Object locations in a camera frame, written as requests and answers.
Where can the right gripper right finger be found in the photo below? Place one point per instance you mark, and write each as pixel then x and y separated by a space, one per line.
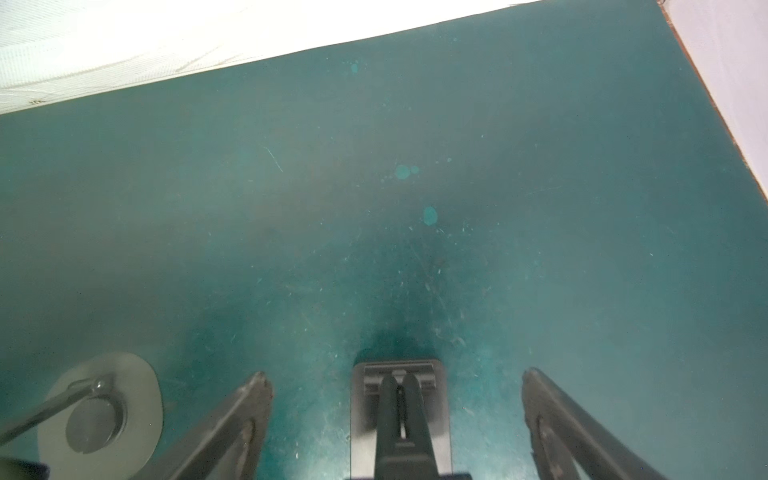
pixel 566 439

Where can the purple phone stand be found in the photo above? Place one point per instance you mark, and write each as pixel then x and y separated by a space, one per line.
pixel 102 419

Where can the black folding phone stand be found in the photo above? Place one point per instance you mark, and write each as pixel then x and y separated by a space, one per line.
pixel 400 421

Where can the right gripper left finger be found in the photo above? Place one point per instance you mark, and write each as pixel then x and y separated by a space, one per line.
pixel 226 444

